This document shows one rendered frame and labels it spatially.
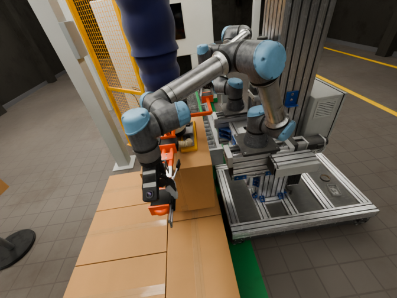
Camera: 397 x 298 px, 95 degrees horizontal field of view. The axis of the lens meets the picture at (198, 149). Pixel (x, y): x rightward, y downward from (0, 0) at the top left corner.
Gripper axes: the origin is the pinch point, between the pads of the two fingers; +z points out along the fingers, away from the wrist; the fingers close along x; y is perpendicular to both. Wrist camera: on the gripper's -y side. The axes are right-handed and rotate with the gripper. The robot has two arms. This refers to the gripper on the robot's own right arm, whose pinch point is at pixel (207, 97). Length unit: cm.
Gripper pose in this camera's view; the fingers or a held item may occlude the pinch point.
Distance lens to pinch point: 143.7
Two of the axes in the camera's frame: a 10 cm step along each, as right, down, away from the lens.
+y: 0.7, 6.2, -7.8
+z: 1.2, 7.7, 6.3
